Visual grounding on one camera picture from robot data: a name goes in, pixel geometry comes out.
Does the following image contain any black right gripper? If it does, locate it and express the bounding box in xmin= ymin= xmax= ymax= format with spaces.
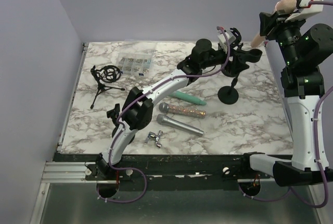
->
xmin=261 ymin=9 xmax=309 ymax=66

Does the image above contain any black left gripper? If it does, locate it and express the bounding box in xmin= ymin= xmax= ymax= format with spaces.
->
xmin=200 ymin=43 xmax=248 ymax=75

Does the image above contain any beige pink microphone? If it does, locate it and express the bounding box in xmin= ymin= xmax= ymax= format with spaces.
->
xmin=250 ymin=0 xmax=297 ymax=48

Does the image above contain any black clip microphone stand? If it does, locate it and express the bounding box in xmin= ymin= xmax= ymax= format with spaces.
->
xmin=217 ymin=47 xmax=262 ymax=105

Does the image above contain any mint green microphone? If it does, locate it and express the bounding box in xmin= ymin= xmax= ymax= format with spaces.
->
xmin=169 ymin=91 xmax=207 ymax=105

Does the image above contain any rhinestone mesh-head microphone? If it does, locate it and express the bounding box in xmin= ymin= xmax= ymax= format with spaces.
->
xmin=158 ymin=103 xmax=206 ymax=119

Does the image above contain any silver grey microphone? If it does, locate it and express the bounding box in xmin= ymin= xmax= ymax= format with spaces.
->
xmin=157 ymin=114 xmax=204 ymax=136

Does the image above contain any black tripod shock-mount stand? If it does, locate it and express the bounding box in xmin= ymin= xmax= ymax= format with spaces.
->
xmin=90 ymin=65 xmax=125 ymax=109

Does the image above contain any black round-base clip stand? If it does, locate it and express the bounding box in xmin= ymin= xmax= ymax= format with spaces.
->
xmin=106 ymin=103 xmax=138 ymax=148

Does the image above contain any black shock-mount round-base stand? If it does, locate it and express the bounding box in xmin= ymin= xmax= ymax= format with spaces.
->
xmin=228 ymin=28 xmax=244 ymax=55

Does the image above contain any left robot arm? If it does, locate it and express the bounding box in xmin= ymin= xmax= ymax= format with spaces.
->
xmin=96 ymin=39 xmax=262 ymax=180

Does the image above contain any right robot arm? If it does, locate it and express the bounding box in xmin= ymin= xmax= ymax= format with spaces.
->
xmin=239 ymin=11 xmax=332 ymax=186

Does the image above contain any clear plastic screw box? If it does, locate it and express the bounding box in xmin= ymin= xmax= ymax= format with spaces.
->
xmin=116 ymin=52 xmax=153 ymax=77

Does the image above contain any chrome faucet piece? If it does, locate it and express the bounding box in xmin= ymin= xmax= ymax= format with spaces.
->
xmin=145 ymin=130 xmax=163 ymax=148

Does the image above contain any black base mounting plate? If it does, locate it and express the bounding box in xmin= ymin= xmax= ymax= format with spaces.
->
xmin=54 ymin=153 xmax=268 ymax=191

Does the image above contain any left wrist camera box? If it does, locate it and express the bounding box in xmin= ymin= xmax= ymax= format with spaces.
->
xmin=216 ymin=27 xmax=236 ymax=52

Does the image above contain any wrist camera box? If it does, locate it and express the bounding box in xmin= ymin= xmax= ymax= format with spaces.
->
xmin=216 ymin=27 xmax=236 ymax=52
xmin=285 ymin=0 xmax=324 ymax=22

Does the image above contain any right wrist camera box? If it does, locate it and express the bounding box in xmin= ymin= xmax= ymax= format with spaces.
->
xmin=285 ymin=0 xmax=324 ymax=22

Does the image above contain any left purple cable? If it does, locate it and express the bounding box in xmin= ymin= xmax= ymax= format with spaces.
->
xmin=97 ymin=27 xmax=231 ymax=204

